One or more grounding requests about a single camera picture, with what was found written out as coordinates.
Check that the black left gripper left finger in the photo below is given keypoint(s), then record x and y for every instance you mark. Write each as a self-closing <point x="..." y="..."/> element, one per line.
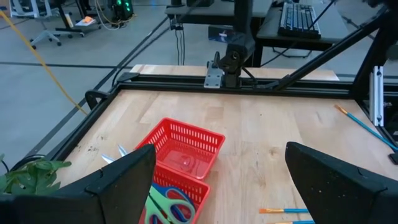
<point x="93" y="205"/>

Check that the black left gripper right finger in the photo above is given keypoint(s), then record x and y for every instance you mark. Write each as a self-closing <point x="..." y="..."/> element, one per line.
<point x="342" y="199"/>

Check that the red plastic basket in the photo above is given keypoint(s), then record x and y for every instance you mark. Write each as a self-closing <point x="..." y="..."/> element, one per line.
<point x="168" y="179"/>
<point x="174" y="161"/>

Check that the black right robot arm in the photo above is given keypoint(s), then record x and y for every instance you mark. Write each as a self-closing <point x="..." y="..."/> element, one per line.
<point x="237" y="49"/>

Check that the green potted plant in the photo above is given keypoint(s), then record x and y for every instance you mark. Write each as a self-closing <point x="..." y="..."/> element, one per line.
<point x="34" y="177"/>

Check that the dark desk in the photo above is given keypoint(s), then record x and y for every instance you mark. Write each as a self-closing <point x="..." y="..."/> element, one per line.
<point x="332" y="28"/>

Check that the backlit black keyboard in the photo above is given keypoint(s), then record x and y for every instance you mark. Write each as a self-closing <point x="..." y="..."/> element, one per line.
<point x="298" y="20"/>

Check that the computer with green lights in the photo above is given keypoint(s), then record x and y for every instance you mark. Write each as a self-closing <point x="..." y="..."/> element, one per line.
<point x="122" y="11"/>

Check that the white office chair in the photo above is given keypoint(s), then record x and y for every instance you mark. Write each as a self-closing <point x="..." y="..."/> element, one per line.
<point x="31" y="9"/>

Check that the grey desk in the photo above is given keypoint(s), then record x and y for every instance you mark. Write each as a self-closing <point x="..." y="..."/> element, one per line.
<point x="199" y="11"/>

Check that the silver frame bracket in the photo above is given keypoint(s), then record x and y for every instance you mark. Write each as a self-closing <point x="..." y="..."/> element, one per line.
<point x="377" y="93"/>

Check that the black aluminium table frame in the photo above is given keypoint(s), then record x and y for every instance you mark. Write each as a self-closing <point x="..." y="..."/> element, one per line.
<point x="248" y="87"/>

